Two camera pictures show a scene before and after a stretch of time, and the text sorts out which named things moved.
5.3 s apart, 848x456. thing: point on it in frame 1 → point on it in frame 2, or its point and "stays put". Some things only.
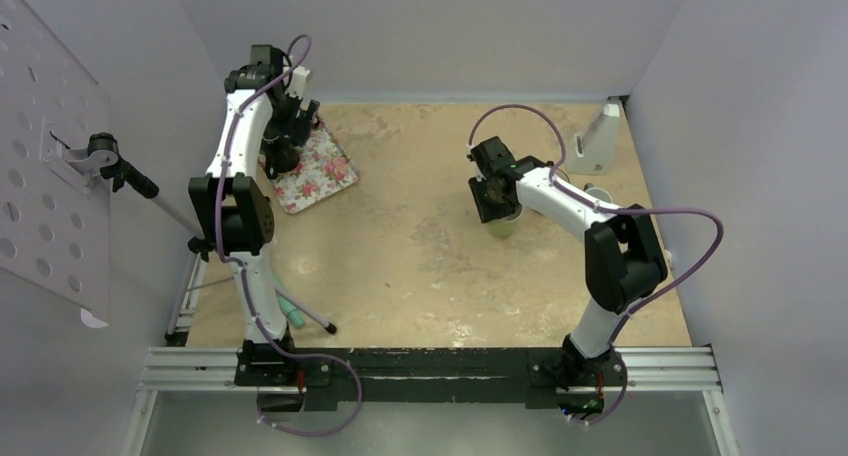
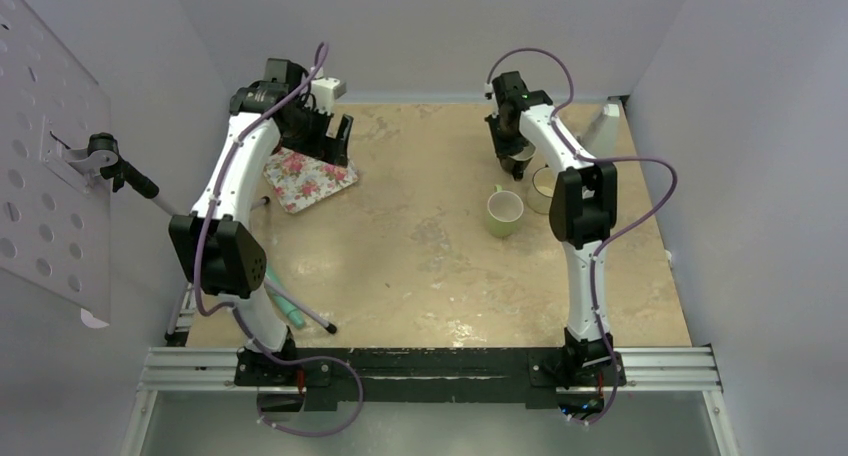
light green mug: x=502 y=228 stays put
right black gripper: x=488 y=213 → x=503 y=148
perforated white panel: x=55 y=229 stays put
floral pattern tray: x=323 y=171 stays put
